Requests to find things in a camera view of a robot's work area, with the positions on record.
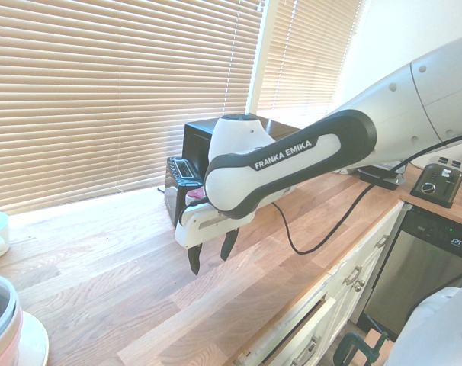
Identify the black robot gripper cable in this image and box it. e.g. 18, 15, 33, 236
271, 132, 462, 256

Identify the black toaster oven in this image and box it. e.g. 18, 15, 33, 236
184, 117, 304, 209

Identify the white drawer front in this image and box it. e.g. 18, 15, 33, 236
233, 297, 338, 366

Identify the white cabinet door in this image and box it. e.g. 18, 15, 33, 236
325, 201, 406, 333

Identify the black glossy toaster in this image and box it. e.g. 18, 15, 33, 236
163, 155, 207, 226

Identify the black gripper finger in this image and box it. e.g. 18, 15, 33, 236
220, 227, 240, 262
186, 243, 204, 276

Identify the black wrist camera, red mount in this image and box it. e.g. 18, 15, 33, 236
185, 186, 210, 209

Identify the metal drawer handle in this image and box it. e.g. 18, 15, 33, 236
290, 335, 322, 366

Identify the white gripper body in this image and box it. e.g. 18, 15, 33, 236
174, 201, 255, 251

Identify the silver toaster with dial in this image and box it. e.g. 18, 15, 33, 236
409, 155, 462, 209

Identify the white plate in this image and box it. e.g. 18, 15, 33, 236
9, 310, 50, 366

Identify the black food container tray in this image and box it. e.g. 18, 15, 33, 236
357, 165, 403, 191

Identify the green clamp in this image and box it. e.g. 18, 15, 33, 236
336, 329, 390, 366

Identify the stainless steel dishwasher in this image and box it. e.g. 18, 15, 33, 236
362, 205, 462, 337

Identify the pink bowl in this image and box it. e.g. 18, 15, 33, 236
0, 307, 25, 366

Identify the wide beige window blind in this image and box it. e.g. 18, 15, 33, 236
0, 0, 267, 217

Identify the narrow beige window blind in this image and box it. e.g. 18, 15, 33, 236
255, 0, 369, 130

